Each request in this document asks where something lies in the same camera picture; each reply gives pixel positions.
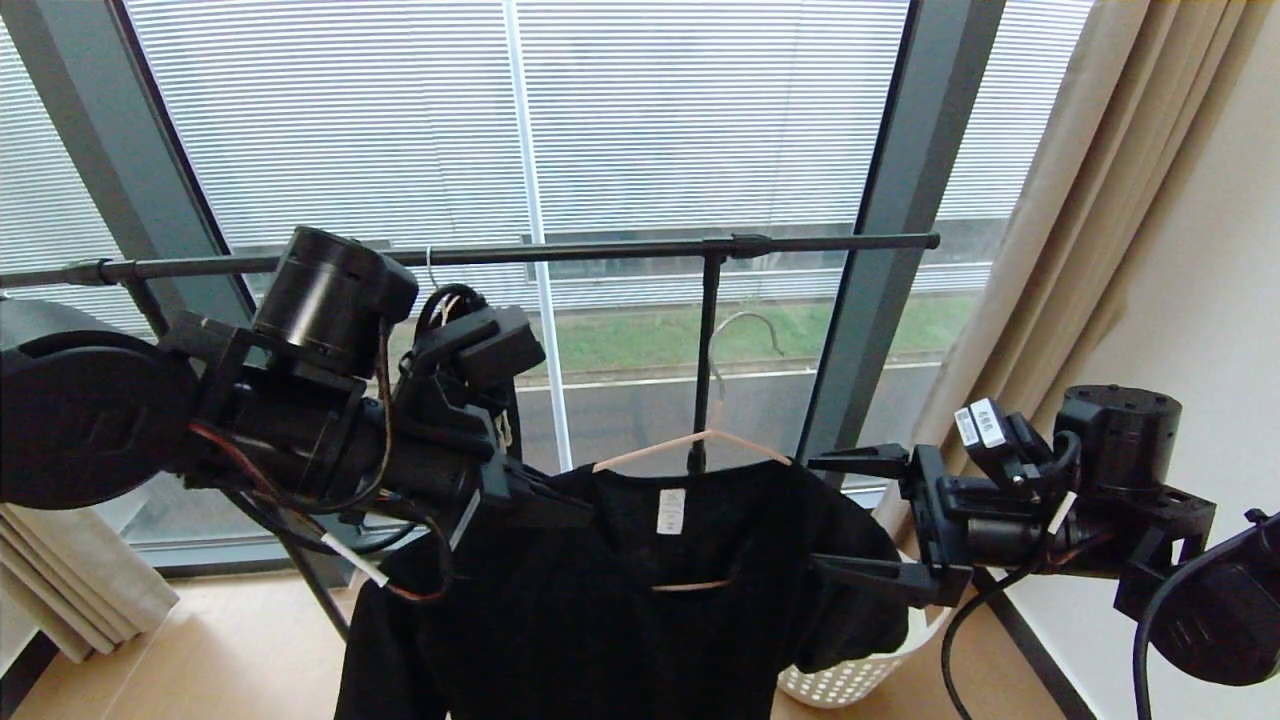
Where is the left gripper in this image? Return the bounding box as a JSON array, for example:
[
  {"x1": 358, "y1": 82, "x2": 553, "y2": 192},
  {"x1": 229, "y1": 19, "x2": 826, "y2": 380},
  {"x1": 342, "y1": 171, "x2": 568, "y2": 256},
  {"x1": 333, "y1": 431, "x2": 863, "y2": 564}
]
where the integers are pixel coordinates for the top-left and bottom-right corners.
[{"x1": 230, "y1": 383, "x2": 513, "y2": 513}]

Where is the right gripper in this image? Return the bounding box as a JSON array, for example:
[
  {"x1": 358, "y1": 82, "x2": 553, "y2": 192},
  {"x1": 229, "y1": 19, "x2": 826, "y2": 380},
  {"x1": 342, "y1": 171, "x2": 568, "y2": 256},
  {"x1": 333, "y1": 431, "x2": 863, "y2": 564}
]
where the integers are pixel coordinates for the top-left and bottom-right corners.
[{"x1": 807, "y1": 445, "x2": 1063, "y2": 609}]

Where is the black garment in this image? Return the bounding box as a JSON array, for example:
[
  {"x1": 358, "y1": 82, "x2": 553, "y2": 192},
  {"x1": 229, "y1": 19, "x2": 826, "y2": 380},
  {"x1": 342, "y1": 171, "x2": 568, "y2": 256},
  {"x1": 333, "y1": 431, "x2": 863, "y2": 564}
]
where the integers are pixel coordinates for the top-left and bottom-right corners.
[{"x1": 335, "y1": 460, "x2": 911, "y2": 720}]

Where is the white laundry basket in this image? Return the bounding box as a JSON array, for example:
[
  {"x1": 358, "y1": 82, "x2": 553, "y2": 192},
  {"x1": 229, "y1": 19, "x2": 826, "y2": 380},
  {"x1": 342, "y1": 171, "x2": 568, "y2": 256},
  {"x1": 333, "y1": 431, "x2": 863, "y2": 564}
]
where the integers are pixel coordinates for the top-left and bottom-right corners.
[{"x1": 778, "y1": 600, "x2": 956, "y2": 709}]

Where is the black clothes rack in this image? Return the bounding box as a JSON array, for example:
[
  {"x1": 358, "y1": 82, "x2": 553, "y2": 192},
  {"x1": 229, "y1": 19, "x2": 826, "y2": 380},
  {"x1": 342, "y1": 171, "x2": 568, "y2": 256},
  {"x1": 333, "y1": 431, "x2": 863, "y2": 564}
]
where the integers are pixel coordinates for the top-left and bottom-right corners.
[{"x1": 0, "y1": 233, "x2": 941, "y2": 641}]

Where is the beige curtain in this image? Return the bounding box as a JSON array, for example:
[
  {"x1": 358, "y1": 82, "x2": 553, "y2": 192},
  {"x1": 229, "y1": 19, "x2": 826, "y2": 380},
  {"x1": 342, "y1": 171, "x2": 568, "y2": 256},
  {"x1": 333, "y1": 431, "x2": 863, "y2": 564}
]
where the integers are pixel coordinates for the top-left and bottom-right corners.
[
  {"x1": 0, "y1": 500, "x2": 179, "y2": 663},
  {"x1": 875, "y1": 0, "x2": 1271, "y2": 541}
]

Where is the window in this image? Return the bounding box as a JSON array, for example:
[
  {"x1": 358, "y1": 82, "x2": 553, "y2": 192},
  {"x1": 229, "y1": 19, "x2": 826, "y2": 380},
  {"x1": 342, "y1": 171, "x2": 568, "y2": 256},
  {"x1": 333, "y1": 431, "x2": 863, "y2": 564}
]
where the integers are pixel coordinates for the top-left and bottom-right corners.
[{"x1": 0, "y1": 0, "x2": 1096, "y2": 576}]

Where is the black cable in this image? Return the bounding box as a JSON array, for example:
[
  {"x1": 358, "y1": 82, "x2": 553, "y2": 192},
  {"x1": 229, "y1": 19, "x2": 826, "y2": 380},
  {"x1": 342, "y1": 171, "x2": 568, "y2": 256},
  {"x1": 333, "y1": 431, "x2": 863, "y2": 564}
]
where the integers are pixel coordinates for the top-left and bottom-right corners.
[
  {"x1": 225, "y1": 490, "x2": 421, "y2": 557},
  {"x1": 940, "y1": 430, "x2": 1280, "y2": 720}
]

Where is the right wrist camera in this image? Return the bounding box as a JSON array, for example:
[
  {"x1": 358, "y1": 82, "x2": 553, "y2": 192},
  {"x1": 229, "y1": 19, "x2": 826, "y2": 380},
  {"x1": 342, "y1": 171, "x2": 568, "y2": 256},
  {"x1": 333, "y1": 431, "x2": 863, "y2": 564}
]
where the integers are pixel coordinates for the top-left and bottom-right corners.
[{"x1": 953, "y1": 398, "x2": 1083, "y2": 491}]

